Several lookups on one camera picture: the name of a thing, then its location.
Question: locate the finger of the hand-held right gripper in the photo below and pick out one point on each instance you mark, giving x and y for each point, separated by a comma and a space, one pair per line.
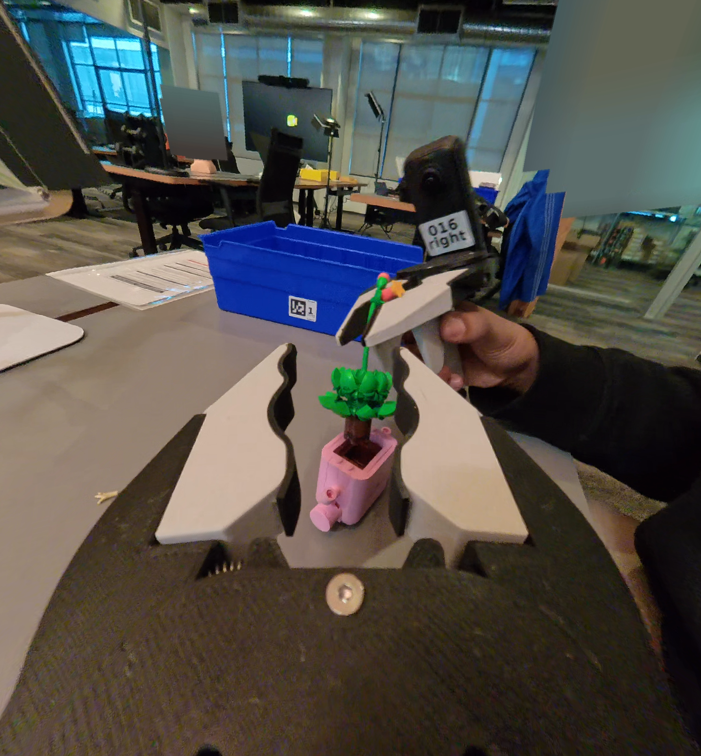
356, 316
415, 301

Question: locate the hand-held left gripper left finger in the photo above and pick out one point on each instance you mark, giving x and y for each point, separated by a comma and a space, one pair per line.
220, 472

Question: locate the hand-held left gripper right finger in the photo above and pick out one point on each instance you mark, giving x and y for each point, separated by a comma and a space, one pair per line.
468, 478

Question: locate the green toy brick plant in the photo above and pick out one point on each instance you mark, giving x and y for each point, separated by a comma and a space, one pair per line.
359, 390

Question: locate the pink toy brick pot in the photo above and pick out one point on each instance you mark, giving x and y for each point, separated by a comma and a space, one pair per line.
356, 490

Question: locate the person's right forearm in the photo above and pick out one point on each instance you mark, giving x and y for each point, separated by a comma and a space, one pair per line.
610, 407

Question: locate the person's right hand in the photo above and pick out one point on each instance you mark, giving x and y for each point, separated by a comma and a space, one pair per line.
498, 354

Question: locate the wooden desk black legs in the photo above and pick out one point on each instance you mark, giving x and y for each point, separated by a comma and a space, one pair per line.
386, 202

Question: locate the tripod light stand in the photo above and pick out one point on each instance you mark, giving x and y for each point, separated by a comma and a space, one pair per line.
327, 123
375, 106

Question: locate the blue fabric cover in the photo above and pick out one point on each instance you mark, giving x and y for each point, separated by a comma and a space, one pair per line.
527, 248

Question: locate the small tan branch piece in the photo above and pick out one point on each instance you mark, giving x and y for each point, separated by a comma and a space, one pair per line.
107, 495

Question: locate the yellow box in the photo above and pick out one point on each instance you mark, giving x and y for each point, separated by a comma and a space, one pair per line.
318, 175

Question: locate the black office chair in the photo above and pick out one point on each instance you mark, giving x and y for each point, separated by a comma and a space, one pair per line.
276, 177

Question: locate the black monitor screen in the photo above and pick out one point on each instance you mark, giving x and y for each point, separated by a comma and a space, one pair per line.
279, 112

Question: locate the printed paper in acrylic holder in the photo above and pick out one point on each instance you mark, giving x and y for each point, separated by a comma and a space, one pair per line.
144, 277

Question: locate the white book stand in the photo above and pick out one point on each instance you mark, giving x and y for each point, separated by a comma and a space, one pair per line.
19, 336

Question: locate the long wooden desk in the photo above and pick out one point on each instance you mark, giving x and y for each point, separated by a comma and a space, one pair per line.
132, 171

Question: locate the black panel board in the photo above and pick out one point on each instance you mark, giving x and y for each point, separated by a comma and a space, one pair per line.
25, 88

